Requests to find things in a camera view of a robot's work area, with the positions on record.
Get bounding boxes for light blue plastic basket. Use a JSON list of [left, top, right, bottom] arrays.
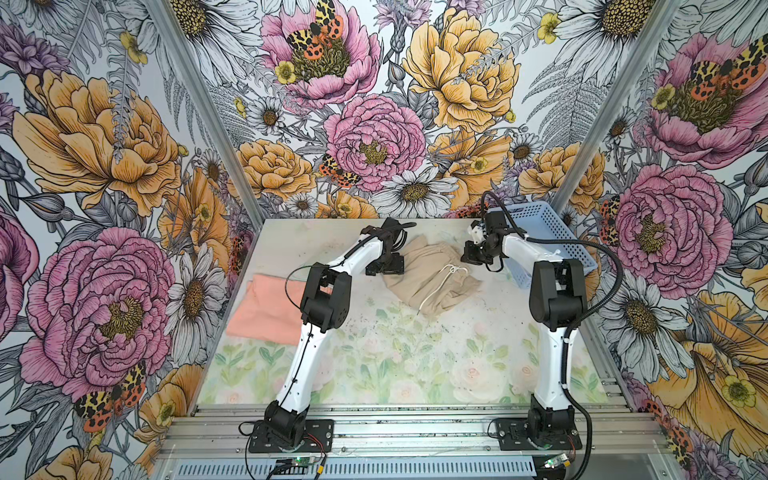
[[502, 201, 597, 289]]

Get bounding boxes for beige drawstring shorts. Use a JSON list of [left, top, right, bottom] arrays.
[[384, 235, 482, 320]]

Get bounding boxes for peach graphic t-shirt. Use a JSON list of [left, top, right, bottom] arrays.
[[226, 274, 303, 346]]

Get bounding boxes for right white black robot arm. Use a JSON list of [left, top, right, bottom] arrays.
[[461, 210, 588, 450]]

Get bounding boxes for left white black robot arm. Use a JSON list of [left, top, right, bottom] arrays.
[[259, 218, 416, 451]]

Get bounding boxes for green circuit board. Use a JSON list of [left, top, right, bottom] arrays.
[[270, 457, 326, 475]]

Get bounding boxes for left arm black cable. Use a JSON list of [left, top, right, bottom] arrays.
[[242, 220, 418, 457]]

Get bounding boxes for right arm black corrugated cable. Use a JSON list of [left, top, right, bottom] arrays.
[[479, 190, 625, 480]]

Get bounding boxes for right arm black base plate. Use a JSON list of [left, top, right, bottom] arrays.
[[487, 417, 583, 452]]

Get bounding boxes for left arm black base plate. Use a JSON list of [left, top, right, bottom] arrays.
[[247, 419, 335, 454]]

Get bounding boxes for right aluminium corner post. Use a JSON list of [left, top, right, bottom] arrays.
[[550, 1, 683, 214]]

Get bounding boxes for aluminium corner post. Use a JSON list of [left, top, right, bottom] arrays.
[[147, 1, 265, 234], [550, 1, 683, 214]]

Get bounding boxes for aluminium rail frame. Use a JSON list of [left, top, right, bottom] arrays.
[[158, 404, 669, 459]]

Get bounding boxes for white vented cable duct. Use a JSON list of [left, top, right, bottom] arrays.
[[166, 456, 536, 479]]

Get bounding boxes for left aluminium corner post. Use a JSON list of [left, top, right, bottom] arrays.
[[147, 1, 265, 234]]

